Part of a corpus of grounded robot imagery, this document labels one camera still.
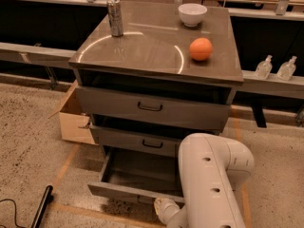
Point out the padded gripper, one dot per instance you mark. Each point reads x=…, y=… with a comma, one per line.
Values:
x=166, y=209

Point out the grey bottom drawer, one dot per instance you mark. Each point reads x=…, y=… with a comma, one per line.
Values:
x=138, y=177

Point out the grey drawer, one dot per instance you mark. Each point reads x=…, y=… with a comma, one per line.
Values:
x=138, y=177
x=152, y=109
x=158, y=140

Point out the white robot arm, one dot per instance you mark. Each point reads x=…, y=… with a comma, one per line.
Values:
x=211, y=168

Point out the grey middle drawer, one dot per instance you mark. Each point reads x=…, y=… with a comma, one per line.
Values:
x=158, y=140

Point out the grey top drawer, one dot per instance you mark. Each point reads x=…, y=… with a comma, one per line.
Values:
x=152, y=109

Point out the grey drawer cabinet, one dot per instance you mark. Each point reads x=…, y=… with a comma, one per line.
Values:
x=152, y=58

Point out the cardboard box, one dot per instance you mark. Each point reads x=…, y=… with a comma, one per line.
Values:
x=74, y=123

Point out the orange fruit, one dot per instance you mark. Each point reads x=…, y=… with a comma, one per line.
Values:
x=201, y=49

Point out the left clear sanitizer bottle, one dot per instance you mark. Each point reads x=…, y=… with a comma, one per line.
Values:
x=264, y=68

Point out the white bowl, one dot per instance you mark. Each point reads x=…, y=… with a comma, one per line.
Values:
x=192, y=14

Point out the silver metal can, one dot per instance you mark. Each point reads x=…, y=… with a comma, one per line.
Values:
x=115, y=17

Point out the black pole with cable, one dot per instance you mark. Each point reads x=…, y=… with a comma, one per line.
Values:
x=46, y=199

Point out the grey metal rail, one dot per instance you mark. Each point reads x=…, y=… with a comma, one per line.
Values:
x=54, y=57

